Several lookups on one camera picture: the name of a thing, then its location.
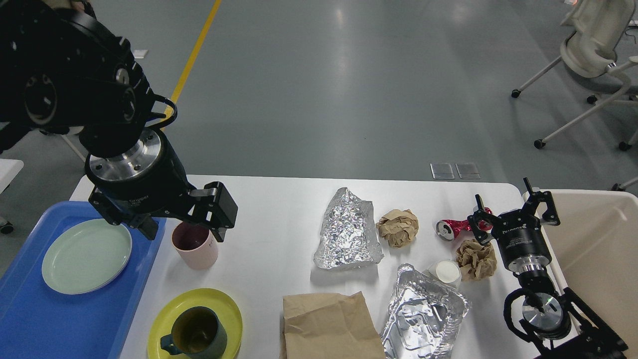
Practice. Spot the floor outlet plate right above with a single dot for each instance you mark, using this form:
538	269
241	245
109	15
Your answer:
468	171

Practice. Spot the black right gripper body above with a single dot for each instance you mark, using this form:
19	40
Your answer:
520	241

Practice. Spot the brown paper bag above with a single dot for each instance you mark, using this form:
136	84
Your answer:
328	326

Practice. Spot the crumpled brown paper wad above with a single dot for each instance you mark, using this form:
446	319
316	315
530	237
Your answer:
476	262

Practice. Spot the white paper cup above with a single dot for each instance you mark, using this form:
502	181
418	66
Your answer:
447	272

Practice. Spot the crushed red can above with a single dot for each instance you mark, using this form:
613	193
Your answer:
448	229

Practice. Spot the yellow plate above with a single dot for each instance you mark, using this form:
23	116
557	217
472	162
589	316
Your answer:
219	302

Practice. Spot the floor outlet plate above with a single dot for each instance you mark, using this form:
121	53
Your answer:
468	171
442	171

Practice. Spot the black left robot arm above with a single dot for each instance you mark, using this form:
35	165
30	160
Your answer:
61	69

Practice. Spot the pale green plate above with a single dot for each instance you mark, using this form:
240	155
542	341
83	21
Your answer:
86	257

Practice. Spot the white side table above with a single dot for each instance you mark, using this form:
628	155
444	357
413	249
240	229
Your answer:
9	168

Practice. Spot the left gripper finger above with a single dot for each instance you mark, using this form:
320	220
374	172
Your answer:
146	225
213	208

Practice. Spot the white office chair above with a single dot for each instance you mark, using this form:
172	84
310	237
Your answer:
590	58

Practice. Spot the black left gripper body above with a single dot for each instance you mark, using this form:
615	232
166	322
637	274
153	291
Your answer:
148	179

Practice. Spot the crumpled brown paper ball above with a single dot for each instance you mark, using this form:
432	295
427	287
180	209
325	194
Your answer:
398	227

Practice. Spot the aluminium foil tray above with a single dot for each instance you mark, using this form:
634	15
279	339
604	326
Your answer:
424	317

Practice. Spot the beige plastic bin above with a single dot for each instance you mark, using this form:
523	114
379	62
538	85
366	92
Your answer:
596	248

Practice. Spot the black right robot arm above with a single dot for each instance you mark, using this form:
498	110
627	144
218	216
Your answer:
560	325

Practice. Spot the pink mug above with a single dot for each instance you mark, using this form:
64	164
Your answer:
196	245

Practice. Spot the dark teal mug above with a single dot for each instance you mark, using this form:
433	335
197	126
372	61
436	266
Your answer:
198	334

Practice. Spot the floor outlet plate left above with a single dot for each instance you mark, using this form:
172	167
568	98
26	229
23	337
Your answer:
442	171

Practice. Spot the crumpled aluminium foil sheet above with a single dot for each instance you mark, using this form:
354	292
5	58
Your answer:
348	237

